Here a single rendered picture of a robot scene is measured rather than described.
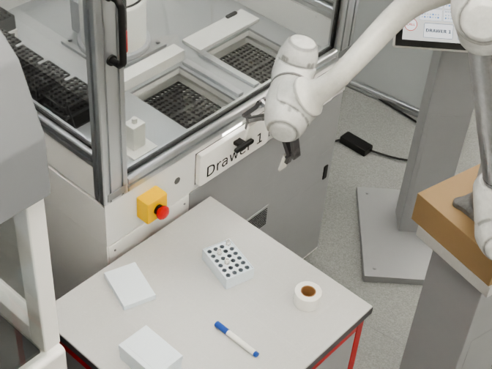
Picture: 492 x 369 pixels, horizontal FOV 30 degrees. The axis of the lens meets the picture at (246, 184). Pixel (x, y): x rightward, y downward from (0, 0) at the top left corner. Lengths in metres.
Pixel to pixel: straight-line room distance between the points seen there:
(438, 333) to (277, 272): 0.64
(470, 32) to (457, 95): 1.35
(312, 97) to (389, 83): 2.16
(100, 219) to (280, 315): 0.52
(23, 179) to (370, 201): 2.29
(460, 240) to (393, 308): 0.95
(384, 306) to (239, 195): 0.87
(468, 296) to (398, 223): 1.03
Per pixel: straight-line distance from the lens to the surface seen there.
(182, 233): 2.52
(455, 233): 2.54
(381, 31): 2.17
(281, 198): 3.03
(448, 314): 2.78
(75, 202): 2.44
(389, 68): 4.28
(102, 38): 2.04
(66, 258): 2.67
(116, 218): 2.39
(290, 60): 2.28
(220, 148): 2.55
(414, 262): 3.56
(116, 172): 2.29
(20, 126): 1.63
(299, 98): 2.17
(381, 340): 3.32
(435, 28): 3.01
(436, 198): 2.59
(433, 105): 3.27
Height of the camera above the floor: 2.54
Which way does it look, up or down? 42 degrees down
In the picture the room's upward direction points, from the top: 5 degrees clockwise
